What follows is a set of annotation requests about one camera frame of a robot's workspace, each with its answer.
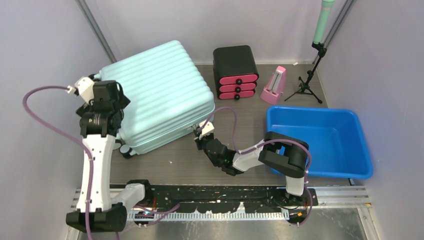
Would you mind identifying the light blue hard-shell suitcase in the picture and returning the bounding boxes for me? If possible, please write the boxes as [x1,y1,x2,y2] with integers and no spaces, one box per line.
[94,40,215,159]

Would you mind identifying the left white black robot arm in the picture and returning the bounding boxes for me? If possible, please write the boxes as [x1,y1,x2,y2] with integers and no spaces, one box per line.
[65,77,154,234]

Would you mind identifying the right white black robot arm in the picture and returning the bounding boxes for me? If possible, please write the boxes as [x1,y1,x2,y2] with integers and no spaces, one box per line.
[193,126,311,205]

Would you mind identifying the black and pink drawer box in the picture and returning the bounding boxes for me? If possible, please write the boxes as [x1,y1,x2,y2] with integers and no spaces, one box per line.
[212,45,259,100]

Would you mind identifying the pink metronome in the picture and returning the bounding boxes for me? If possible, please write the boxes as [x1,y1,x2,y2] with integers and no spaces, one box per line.
[260,66,287,105]

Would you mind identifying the blue plastic tub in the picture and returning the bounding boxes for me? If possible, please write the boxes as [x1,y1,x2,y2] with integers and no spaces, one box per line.
[266,105,374,180]

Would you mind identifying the black tripod stand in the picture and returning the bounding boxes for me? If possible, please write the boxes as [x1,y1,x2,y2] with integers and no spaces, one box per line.
[284,42,327,104]

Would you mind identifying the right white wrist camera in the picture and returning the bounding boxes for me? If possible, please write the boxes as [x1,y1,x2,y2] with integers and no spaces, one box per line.
[196,120,215,139]

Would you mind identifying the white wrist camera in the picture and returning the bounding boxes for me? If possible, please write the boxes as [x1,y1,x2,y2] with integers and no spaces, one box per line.
[196,120,215,139]
[66,76,95,104]

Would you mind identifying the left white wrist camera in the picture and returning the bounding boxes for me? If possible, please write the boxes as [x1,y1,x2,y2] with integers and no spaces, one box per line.
[66,76,95,104]

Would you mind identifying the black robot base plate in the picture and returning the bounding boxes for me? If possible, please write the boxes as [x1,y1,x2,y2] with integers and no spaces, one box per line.
[137,185,319,214]

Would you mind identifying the aluminium rail frame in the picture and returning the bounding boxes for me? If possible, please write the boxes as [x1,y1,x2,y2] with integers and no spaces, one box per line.
[70,180,373,229]

